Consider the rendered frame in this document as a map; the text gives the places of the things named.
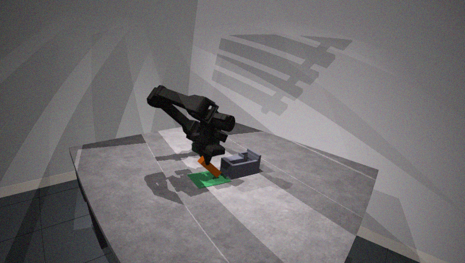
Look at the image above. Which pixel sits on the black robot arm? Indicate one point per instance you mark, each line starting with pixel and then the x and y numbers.
pixel 197 107

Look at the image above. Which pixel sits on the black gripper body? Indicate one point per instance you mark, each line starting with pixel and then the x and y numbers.
pixel 205 137

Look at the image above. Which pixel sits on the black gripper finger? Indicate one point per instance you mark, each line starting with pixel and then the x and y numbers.
pixel 207 157
pixel 200 148

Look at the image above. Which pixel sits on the orange l-shaped part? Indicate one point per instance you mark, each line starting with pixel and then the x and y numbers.
pixel 209 167

